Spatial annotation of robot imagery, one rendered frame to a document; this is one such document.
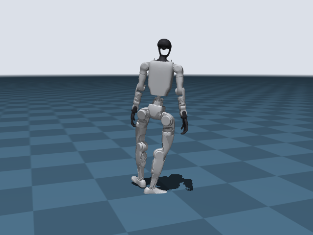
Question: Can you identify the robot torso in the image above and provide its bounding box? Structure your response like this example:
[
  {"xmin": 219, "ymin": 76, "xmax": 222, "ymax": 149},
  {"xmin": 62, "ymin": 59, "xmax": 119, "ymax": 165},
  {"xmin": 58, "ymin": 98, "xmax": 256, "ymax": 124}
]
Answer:
[{"xmin": 147, "ymin": 58, "xmax": 174, "ymax": 120}]

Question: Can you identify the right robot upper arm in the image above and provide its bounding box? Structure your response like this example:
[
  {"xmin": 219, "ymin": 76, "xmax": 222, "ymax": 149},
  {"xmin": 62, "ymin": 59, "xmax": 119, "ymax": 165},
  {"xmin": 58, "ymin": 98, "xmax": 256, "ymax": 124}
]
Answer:
[{"xmin": 173, "ymin": 64, "xmax": 184, "ymax": 95}]

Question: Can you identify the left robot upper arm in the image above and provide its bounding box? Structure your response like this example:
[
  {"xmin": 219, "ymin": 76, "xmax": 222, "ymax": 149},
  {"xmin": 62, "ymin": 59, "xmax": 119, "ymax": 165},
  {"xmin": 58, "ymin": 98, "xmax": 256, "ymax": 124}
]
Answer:
[{"xmin": 137, "ymin": 62, "xmax": 150, "ymax": 92}]

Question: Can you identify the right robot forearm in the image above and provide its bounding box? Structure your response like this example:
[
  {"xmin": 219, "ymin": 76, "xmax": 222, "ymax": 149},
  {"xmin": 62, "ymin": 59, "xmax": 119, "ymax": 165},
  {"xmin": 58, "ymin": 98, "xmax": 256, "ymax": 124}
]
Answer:
[{"xmin": 178, "ymin": 88, "xmax": 187, "ymax": 117}]

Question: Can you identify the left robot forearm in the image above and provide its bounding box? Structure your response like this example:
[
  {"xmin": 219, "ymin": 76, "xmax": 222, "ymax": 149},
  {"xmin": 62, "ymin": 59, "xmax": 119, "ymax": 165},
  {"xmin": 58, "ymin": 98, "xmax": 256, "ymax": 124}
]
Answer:
[{"xmin": 132, "ymin": 84, "xmax": 143, "ymax": 110}]

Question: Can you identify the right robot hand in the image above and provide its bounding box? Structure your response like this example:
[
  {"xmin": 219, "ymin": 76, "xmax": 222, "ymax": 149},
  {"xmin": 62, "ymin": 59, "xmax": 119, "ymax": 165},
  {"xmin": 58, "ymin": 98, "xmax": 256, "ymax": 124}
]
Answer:
[{"xmin": 181, "ymin": 111, "xmax": 188, "ymax": 135}]

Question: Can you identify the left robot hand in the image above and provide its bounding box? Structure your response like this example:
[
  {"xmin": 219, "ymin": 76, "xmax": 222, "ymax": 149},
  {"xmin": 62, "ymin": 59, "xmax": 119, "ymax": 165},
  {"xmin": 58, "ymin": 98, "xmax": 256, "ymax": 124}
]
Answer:
[{"xmin": 131, "ymin": 106, "xmax": 137, "ymax": 127}]

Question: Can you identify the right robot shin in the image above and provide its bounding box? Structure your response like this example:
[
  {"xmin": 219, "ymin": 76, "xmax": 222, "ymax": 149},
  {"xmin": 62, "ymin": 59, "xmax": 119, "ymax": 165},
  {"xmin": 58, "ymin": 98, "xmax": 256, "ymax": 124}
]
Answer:
[{"xmin": 150, "ymin": 151, "xmax": 166, "ymax": 189}]

